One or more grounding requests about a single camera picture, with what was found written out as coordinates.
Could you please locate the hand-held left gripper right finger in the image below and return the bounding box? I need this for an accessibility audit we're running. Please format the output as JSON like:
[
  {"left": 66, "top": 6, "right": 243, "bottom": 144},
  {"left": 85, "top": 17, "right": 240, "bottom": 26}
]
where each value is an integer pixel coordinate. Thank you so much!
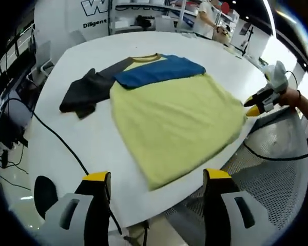
[{"left": 202, "top": 168, "right": 283, "bottom": 246}]

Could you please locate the black cable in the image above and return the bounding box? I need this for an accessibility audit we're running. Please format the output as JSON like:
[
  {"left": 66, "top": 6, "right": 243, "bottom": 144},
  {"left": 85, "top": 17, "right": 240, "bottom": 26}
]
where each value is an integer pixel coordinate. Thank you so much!
[
  {"left": 4, "top": 98, "right": 124, "bottom": 235},
  {"left": 242, "top": 139, "right": 308, "bottom": 161}
]

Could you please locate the grey metal shelving rack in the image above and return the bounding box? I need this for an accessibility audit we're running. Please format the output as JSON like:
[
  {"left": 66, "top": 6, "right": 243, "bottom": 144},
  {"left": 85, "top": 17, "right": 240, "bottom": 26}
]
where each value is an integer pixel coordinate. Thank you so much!
[{"left": 109, "top": 0, "right": 203, "bottom": 35}]

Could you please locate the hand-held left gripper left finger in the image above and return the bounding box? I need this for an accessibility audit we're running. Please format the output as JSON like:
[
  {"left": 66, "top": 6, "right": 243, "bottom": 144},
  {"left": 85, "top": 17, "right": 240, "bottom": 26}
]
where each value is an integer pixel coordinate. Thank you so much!
[{"left": 44, "top": 170, "right": 111, "bottom": 246}]

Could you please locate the black oval pad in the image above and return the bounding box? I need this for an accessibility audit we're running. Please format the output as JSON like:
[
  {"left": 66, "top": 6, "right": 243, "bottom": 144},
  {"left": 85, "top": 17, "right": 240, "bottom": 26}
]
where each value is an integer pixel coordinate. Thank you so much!
[{"left": 33, "top": 175, "right": 59, "bottom": 220}]

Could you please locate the yellow blue grey garment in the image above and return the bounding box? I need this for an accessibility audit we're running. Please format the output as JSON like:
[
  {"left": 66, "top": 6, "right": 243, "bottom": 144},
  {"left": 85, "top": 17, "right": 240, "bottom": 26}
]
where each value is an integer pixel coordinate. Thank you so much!
[{"left": 59, "top": 52, "right": 248, "bottom": 192}]

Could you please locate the black bag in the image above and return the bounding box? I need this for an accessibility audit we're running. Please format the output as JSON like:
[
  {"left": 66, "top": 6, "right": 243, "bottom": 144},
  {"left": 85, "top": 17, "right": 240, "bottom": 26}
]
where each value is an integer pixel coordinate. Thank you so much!
[{"left": 137, "top": 15, "right": 152, "bottom": 28}]

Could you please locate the grey mesh chair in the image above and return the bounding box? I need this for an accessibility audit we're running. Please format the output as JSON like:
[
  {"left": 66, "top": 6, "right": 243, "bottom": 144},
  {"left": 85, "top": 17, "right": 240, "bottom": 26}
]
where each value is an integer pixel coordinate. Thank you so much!
[{"left": 166, "top": 109, "right": 308, "bottom": 231}]

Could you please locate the black screen on stand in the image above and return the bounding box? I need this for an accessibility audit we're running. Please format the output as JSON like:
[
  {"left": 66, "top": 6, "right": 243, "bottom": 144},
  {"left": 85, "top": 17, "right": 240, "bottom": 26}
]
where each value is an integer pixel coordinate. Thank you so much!
[{"left": 239, "top": 22, "right": 255, "bottom": 56}]

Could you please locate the person's right hand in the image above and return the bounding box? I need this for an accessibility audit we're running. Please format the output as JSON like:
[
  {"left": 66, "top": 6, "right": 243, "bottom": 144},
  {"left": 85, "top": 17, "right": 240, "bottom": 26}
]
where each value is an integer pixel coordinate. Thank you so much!
[{"left": 277, "top": 88, "right": 302, "bottom": 114}]

